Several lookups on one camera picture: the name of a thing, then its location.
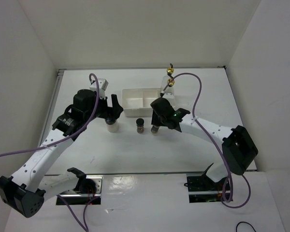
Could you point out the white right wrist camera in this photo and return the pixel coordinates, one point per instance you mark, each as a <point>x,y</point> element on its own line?
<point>167,95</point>

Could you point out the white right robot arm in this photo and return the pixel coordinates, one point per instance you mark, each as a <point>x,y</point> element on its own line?
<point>235,145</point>

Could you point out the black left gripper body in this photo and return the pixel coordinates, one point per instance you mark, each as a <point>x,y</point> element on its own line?
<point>104,111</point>

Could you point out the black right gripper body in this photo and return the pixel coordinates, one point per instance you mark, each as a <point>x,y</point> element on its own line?
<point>162,120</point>

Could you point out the spice jar black lid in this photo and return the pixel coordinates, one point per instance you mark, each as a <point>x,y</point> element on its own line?
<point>140,125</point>
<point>154,129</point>

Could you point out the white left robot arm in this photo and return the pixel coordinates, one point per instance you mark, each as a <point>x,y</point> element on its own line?
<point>27,189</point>

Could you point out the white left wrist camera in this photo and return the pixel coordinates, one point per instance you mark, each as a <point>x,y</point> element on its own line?
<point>100,85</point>

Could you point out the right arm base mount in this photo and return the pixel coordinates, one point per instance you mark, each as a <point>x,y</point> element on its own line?
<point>208,186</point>

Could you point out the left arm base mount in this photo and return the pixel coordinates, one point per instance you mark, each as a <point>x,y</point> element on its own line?
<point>91,192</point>

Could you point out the white powder jar black lid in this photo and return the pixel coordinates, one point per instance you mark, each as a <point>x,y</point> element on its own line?
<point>112,125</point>

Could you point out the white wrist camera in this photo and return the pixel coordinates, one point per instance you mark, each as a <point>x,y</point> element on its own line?
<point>167,95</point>
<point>100,85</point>

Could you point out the white three-compartment organizer tray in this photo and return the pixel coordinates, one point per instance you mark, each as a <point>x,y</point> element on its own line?
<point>136,101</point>

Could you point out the glass oil bottle gold spout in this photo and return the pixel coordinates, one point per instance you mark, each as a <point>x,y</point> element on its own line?
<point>172,102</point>

